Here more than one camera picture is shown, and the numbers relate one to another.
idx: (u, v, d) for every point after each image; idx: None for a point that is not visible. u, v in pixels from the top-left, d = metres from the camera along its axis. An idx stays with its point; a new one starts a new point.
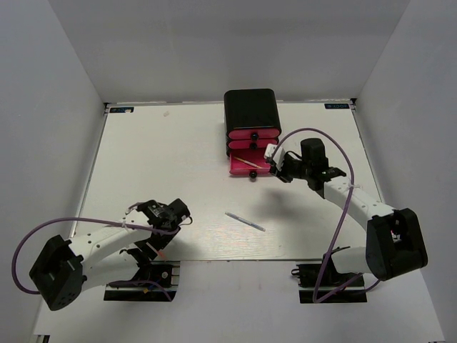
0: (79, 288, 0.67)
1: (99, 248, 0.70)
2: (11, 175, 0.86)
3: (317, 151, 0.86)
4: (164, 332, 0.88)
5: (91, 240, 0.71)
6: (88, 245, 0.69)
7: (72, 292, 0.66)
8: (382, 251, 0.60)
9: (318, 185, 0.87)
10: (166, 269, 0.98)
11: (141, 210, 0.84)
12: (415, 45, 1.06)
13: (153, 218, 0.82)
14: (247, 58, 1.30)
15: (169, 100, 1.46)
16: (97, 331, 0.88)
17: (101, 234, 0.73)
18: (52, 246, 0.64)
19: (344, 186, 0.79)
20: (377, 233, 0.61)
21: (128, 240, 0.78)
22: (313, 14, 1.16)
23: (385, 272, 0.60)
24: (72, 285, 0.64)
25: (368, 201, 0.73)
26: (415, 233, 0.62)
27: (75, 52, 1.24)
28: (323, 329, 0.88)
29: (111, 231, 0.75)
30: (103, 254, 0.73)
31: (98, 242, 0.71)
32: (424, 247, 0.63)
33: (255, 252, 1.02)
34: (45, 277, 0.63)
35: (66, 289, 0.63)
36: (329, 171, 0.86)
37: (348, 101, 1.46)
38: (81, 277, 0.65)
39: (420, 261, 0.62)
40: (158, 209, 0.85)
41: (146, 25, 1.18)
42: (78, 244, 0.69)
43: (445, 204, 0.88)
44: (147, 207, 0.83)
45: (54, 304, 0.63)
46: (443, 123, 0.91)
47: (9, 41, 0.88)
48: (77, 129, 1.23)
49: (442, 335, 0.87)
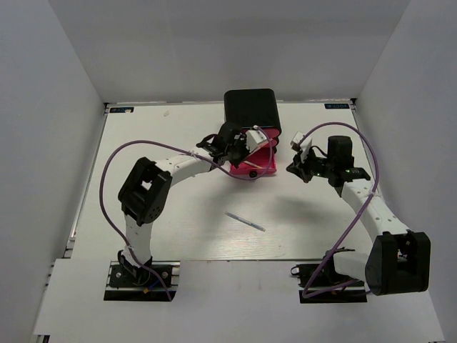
0: (163, 204, 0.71)
1: (178, 168, 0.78)
2: (12, 175, 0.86)
3: (343, 147, 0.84)
4: (165, 332, 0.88)
5: (171, 161, 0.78)
6: (170, 166, 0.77)
7: (158, 208, 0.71)
8: (383, 268, 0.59)
9: (338, 181, 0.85)
10: (166, 269, 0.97)
11: (201, 146, 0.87)
12: (417, 45, 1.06)
13: (211, 153, 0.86)
14: (247, 58, 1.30)
15: (169, 100, 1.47)
16: (97, 331, 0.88)
17: (177, 158, 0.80)
18: (141, 165, 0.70)
19: (364, 192, 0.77)
20: (384, 250, 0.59)
21: (194, 168, 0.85)
22: (313, 14, 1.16)
23: (380, 289, 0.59)
24: (161, 198, 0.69)
25: (385, 214, 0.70)
26: (423, 256, 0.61)
27: (75, 52, 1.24)
28: (323, 329, 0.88)
29: (183, 156, 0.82)
30: (178, 176, 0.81)
31: (177, 163, 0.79)
32: (428, 273, 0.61)
33: (255, 252, 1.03)
34: (133, 194, 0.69)
35: (157, 201, 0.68)
36: (353, 171, 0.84)
37: (348, 101, 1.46)
38: (166, 193, 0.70)
39: (420, 286, 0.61)
40: (213, 146, 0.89)
41: (146, 25, 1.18)
42: (162, 163, 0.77)
43: (445, 204, 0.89)
44: (205, 144, 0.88)
45: (145, 219, 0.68)
46: (443, 123, 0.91)
47: (9, 43, 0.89)
48: (77, 128, 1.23)
49: (441, 335, 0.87)
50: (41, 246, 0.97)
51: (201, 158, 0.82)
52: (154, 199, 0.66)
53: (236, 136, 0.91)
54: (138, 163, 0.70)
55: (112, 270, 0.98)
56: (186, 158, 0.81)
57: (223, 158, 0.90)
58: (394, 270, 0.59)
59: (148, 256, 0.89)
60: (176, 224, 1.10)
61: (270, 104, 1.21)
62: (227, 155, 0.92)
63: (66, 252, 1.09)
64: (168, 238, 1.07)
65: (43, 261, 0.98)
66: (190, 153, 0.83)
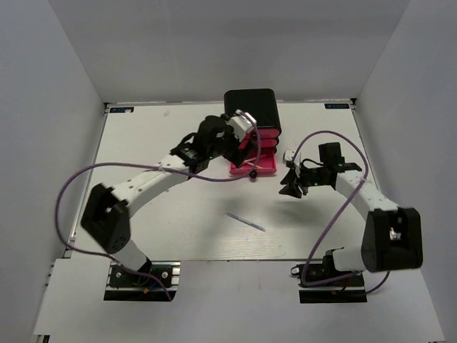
0: (128, 231, 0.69)
1: (141, 191, 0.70)
2: (12, 175, 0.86)
3: (333, 148, 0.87)
4: (164, 332, 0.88)
5: (132, 184, 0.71)
6: (131, 189, 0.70)
7: (124, 235, 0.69)
8: (376, 243, 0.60)
9: (333, 176, 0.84)
10: (166, 270, 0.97)
11: (175, 154, 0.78)
12: (417, 44, 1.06)
13: (188, 161, 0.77)
14: (247, 57, 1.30)
15: (169, 100, 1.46)
16: (98, 331, 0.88)
17: (140, 179, 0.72)
18: (95, 199, 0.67)
19: (355, 179, 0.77)
20: (375, 221, 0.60)
21: (167, 181, 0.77)
22: (313, 14, 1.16)
23: (375, 265, 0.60)
24: (123, 228, 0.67)
25: (375, 194, 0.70)
26: (415, 232, 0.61)
27: (75, 53, 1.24)
28: (323, 330, 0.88)
29: (148, 176, 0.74)
30: (146, 196, 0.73)
31: (140, 186, 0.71)
32: (421, 249, 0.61)
33: (255, 252, 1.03)
34: (93, 226, 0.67)
35: (117, 232, 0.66)
36: (345, 164, 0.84)
37: (348, 101, 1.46)
38: (128, 221, 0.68)
39: (415, 262, 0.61)
40: (191, 150, 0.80)
41: (146, 25, 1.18)
42: (122, 189, 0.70)
43: (448, 204, 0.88)
44: (181, 151, 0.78)
45: (109, 250, 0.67)
46: (443, 122, 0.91)
47: (9, 43, 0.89)
48: (78, 128, 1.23)
49: (442, 334, 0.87)
50: (41, 246, 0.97)
51: (169, 171, 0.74)
52: (112, 233, 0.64)
53: (218, 133, 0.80)
54: (93, 193, 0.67)
55: (112, 271, 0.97)
56: (150, 179, 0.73)
57: (205, 161, 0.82)
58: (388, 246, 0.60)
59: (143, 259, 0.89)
60: (176, 224, 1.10)
61: (269, 102, 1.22)
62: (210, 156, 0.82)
63: (66, 252, 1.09)
64: (167, 238, 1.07)
65: (43, 260, 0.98)
66: (158, 167, 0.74)
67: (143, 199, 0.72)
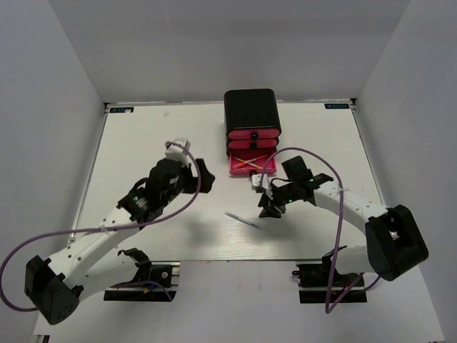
0: (73, 301, 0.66)
1: (81, 260, 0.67)
2: (12, 175, 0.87)
3: (297, 163, 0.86)
4: (165, 332, 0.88)
5: (71, 253, 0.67)
6: (68, 259, 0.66)
7: (72, 303, 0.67)
8: (385, 251, 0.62)
9: (309, 194, 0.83)
10: (166, 270, 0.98)
11: (123, 206, 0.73)
12: (417, 44, 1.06)
13: (140, 212, 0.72)
14: (246, 57, 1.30)
15: (169, 100, 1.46)
16: (98, 331, 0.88)
17: (81, 245, 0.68)
18: (30, 273, 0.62)
19: (334, 191, 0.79)
20: (376, 232, 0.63)
21: (115, 239, 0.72)
22: (313, 14, 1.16)
23: (391, 271, 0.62)
24: (65, 301, 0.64)
25: (362, 203, 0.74)
26: (410, 227, 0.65)
27: (75, 52, 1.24)
28: (323, 329, 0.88)
29: (90, 240, 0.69)
30: (92, 260, 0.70)
31: (79, 254, 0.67)
32: (423, 239, 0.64)
33: (255, 252, 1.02)
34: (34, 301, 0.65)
35: (58, 306, 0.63)
36: (316, 178, 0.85)
37: (348, 101, 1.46)
38: (71, 293, 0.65)
39: (421, 254, 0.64)
40: (141, 199, 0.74)
41: (145, 25, 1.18)
42: (60, 259, 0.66)
43: (448, 205, 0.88)
44: (129, 201, 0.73)
45: (55, 321, 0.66)
46: (443, 122, 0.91)
47: (9, 43, 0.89)
48: (78, 129, 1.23)
49: (441, 334, 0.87)
50: (41, 246, 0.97)
51: (113, 230, 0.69)
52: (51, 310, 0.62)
53: (171, 179, 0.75)
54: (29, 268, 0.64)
55: None
56: (92, 241, 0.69)
57: (156, 209, 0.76)
58: (394, 249, 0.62)
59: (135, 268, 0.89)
60: (176, 224, 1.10)
61: (268, 103, 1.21)
62: (162, 204, 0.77)
63: None
64: (166, 238, 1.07)
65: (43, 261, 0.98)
66: (100, 228, 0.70)
67: (86, 264, 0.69)
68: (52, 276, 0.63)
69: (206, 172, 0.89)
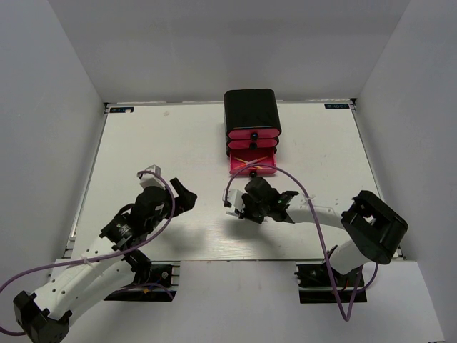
0: (62, 329, 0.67)
1: (65, 294, 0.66)
2: (11, 175, 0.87)
3: (262, 186, 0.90)
4: (165, 332, 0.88)
5: (55, 287, 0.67)
6: (52, 294, 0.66)
7: (60, 332, 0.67)
8: (370, 236, 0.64)
9: (283, 214, 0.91)
10: (166, 269, 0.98)
11: (105, 235, 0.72)
12: (417, 44, 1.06)
13: (124, 239, 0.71)
14: (246, 57, 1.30)
15: (169, 100, 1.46)
16: (98, 330, 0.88)
17: (64, 278, 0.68)
18: (16, 307, 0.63)
19: (303, 203, 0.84)
20: (353, 224, 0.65)
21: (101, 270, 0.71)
22: (313, 14, 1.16)
23: (385, 255, 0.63)
24: (51, 332, 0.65)
25: (330, 203, 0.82)
26: (377, 204, 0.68)
27: (75, 53, 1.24)
28: (323, 329, 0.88)
29: (73, 271, 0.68)
30: (78, 292, 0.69)
31: (63, 288, 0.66)
32: (395, 212, 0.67)
33: (255, 252, 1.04)
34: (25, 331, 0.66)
35: (46, 338, 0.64)
36: (283, 196, 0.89)
37: (348, 101, 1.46)
38: (57, 325, 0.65)
39: (400, 226, 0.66)
40: (125, 226, 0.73)
41: (145, 25, 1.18)
42: (43, 294, 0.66)
43: (448, 205, 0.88)
44: (113, 229, 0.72)
45: None
46: (443, 122, 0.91)
47: (8, 43, 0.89)
48: (78, 129, 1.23)
49: (441, 334, 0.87)
50: (41, 246, 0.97)
51: (96, 260, 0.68)
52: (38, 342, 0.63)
53: (156, 205, 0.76)
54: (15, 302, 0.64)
55: None
56: (75, 275, 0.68)
57: (141, 236, 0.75)
58: (378, 231, 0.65)
59: (133, 274, 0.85)
60: (176, 224, 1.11)
61: (263, 99, 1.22)
62: (146, 231, 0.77)
63: (66, 252, 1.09)
64: (167, 239, 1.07)
65: (43, 261, 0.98)
66: (83, 259, 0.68)
67: (72, 296, 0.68)
68: (37, 311, 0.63)
69: (187, 192, 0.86)
